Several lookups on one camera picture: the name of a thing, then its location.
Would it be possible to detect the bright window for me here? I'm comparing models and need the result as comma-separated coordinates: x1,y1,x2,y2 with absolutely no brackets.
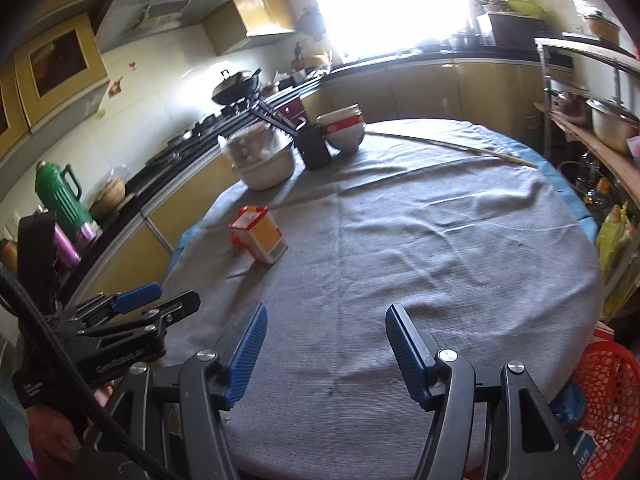
302,0,476,58

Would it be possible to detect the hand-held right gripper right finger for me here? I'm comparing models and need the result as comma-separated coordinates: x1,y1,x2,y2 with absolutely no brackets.
385,303,583,480

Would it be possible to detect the purple thermos bottle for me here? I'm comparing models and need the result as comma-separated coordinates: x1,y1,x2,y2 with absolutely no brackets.
52,224,82,267

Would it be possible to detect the range hood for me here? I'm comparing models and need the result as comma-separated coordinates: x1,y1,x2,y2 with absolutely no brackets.
95,0,236,53

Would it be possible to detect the red container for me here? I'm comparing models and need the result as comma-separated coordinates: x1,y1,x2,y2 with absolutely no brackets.
277,97,306,121

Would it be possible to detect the yellow picture-door wall cabinet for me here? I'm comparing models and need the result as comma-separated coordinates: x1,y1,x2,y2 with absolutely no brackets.
12,12,111,128

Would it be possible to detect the grey tablecloth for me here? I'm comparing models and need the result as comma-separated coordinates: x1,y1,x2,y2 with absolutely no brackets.
162,119,603,480

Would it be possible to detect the red plastic basket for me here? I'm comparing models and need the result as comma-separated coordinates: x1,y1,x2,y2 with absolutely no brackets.
565,342,640,480

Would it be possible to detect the lidded cooking pot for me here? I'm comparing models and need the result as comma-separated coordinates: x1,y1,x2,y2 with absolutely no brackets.
582,10,623,46

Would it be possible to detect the metal shelf rack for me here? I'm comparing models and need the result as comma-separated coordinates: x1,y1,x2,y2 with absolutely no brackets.
532,35,640,321

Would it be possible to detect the large steel pot with lid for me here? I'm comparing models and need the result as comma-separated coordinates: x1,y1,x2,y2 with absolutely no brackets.
586,96,640,156

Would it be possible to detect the microwave oven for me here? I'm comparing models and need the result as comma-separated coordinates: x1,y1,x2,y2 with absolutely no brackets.
475,10,548,50

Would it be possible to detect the yellow plastic bag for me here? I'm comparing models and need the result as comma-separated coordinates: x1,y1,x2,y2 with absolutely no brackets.
595,202,636,286

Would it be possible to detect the clear plastic bottle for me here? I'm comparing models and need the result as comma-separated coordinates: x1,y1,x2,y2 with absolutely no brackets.
570,160,616,211

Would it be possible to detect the orange-lidded yellow box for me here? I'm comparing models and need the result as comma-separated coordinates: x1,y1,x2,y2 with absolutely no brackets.
229,205,290,264

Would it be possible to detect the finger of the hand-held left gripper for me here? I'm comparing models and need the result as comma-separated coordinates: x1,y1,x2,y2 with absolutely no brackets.
62,282,163,325
77,290,202,343

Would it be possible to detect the black gas stove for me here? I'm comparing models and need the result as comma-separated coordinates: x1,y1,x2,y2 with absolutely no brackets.
145,100,281,166

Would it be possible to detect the yellow wall cupboard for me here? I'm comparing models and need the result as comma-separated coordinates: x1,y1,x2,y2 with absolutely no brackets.
200,0,301,56

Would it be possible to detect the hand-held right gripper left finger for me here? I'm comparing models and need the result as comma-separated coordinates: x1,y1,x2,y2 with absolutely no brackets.
82,303,269,480

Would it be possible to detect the clear plastic bag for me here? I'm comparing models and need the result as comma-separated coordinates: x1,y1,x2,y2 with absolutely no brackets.
217,122,296,163

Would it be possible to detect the person's left hand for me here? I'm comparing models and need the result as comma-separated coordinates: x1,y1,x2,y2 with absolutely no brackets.
27,382,118,480

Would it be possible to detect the green plastic basin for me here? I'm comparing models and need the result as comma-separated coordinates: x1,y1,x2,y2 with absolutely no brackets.
502,0,546,17

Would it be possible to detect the black cup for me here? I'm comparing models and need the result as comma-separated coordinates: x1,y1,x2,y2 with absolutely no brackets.
294,125,332,171

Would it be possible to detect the steel basin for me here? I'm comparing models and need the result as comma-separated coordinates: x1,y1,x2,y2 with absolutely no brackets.
235,135,297,191

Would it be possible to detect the white bowl red band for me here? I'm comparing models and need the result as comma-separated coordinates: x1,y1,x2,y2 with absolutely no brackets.
320,116,366,153

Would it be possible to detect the green thermos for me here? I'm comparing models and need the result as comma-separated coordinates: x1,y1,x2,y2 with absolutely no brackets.
34,160,96,233

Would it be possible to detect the thin bamboo stick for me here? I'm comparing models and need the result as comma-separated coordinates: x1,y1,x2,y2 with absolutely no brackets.
365,130,540,168

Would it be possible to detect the small steel pot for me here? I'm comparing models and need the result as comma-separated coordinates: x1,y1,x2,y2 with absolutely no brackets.
555,90,593,128

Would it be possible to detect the black wok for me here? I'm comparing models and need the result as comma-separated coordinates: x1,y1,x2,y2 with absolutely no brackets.
211,67,263,106

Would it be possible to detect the woven basket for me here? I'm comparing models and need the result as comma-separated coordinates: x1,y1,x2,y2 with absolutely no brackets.
90,177,127,216

